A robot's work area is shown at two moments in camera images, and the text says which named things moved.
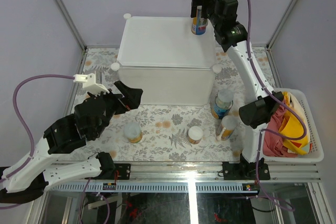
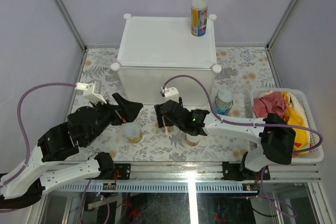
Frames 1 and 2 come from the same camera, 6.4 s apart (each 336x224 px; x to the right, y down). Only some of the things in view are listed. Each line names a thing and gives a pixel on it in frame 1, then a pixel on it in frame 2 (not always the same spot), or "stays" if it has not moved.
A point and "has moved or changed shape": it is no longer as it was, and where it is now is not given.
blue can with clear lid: [223, 103] stays
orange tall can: [199, 24] stays
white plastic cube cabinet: [171, 65] stays
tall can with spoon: [225, 129] has moved or changed shape
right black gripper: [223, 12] to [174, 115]
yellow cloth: [293, 126] stays
